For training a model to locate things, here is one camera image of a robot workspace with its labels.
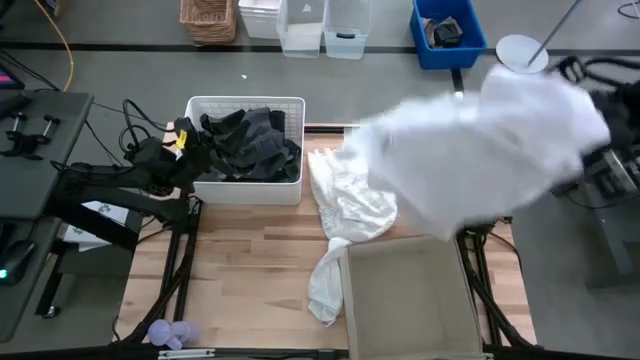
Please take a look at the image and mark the clear bin with black handle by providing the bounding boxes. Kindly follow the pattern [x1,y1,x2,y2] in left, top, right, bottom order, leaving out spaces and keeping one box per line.
[322,0,373,61]

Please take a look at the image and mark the dark plaid clothes pile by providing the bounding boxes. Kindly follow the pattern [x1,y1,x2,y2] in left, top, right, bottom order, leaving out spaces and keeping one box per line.
[198,106,303,184]

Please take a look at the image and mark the large white shirt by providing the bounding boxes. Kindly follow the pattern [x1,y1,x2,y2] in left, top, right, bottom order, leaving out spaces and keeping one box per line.
[341,63,613,243]

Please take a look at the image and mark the white plastic storage bin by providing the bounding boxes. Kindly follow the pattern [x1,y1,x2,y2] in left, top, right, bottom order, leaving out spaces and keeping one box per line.
[237,0,284,41]

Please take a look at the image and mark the purple plastic toy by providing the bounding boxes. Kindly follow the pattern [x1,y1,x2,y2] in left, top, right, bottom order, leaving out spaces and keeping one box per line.
[146,318,202,352]

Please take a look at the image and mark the clear plastic storage bin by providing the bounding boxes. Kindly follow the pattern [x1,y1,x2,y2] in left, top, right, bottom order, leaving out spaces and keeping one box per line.
[275,0,327,59]

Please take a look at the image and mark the small screen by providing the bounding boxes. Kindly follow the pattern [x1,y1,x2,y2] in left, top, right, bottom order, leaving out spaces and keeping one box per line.
[0,63,27,92]

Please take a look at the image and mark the orange cable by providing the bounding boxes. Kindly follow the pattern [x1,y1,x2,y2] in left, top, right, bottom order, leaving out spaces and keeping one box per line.
[33,0,77,94]

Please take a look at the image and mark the white paper with markers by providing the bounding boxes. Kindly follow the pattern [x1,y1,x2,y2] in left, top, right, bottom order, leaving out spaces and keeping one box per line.
[63,199,130,252]

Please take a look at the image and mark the silver metal bracket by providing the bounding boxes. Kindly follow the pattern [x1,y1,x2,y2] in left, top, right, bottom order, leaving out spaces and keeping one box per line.
[158,348,217,360]

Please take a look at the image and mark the black metal frame bar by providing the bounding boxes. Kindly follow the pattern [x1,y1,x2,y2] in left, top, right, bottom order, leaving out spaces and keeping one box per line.
[303,124,362,135]

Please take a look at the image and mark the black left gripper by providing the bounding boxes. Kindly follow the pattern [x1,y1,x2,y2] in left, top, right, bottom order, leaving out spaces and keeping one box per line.
[171,115,215,192]

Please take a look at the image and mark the white plastic laundry basket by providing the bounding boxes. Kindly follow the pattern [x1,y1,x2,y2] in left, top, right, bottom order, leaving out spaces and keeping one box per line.
[183,95,307,206]

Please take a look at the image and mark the grey desk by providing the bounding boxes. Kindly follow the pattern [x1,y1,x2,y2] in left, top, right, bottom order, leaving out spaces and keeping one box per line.
[0,89,96,344]

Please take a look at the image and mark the black metal frame legs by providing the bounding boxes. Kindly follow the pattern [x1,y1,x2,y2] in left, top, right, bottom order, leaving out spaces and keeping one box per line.
[456,216,537,352]
[117,193,204,347]

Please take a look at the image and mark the narrow white garment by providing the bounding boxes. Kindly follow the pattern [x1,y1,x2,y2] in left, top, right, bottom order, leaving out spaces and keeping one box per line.
[306,236,354,328]

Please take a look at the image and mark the black cloth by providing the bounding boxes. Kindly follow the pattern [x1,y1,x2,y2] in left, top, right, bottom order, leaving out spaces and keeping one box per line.
[433,18,464,49]

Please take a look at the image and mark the black computer mouse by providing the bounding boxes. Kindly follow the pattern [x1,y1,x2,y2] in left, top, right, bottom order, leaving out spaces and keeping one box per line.
[0,239,37,287]

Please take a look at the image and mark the brown wicker basket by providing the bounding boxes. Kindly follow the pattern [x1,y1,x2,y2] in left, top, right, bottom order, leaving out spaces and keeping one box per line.
[178,0,239,46]

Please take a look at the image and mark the white round floor stand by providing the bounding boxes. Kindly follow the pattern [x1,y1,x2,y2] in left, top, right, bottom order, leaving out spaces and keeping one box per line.
[494,0,584,76]

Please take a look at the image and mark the black floor cable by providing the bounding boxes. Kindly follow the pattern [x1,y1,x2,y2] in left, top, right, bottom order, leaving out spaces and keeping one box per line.
[0,48,169,166]

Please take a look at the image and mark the blue plastic crate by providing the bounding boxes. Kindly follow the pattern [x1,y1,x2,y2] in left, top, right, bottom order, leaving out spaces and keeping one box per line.
[409,0,488,71]

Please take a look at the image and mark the long black frame bar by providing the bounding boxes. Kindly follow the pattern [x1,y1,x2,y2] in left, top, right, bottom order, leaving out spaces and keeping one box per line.
[0,343,640,360]

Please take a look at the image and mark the beige cardboard box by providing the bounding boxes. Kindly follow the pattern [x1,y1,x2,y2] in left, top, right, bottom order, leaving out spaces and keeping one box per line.
[339,235,490,360]

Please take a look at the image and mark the tan cloth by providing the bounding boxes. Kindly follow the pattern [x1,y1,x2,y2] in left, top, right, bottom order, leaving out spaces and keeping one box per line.
[422,16,441,49]

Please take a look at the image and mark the black clamp mount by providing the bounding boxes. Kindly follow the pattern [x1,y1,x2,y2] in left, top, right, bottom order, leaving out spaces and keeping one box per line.
[0,112,63,162]

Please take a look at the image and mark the black flat device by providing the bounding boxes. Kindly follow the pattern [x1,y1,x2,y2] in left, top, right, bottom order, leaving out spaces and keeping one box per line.
[0,92,32,120]

